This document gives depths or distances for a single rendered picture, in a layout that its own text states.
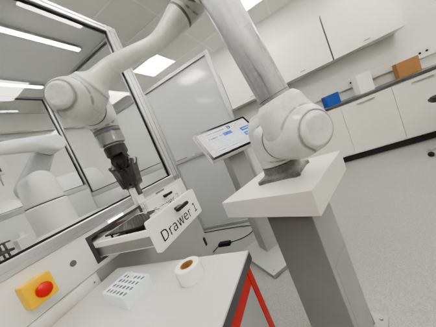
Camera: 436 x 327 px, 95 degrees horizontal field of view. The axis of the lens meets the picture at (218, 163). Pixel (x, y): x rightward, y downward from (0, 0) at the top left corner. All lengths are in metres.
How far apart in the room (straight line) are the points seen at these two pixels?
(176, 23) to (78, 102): 0.46
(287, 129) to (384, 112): 3.12
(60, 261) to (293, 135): 0.85
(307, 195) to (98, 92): 0.65
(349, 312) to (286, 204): 0.56
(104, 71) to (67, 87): 0.12
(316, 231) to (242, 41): 0.69
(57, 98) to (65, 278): 0.59
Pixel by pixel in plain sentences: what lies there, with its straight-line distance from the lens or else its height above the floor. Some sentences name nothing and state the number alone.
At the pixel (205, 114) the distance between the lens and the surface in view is 2.46.
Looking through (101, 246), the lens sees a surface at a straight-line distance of 0.95.
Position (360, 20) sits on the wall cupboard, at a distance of 4.09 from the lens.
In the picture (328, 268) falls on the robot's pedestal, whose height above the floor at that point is 0.46.
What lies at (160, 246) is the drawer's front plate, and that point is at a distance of 0.71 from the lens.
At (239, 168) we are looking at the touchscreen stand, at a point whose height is 0.80.
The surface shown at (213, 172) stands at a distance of 2.55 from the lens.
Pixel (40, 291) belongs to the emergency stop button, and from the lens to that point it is 0.83.
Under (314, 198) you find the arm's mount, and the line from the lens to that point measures 0.64.
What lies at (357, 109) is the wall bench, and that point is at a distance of 3.58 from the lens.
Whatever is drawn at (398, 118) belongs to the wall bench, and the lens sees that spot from 3.73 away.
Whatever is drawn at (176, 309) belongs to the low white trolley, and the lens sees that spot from 0.57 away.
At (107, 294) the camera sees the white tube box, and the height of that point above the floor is 0.80.
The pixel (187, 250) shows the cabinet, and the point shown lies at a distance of 1.34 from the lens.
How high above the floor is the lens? 1.07
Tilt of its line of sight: 6 degrees down
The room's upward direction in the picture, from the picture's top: 23 degrees counter-clockwise
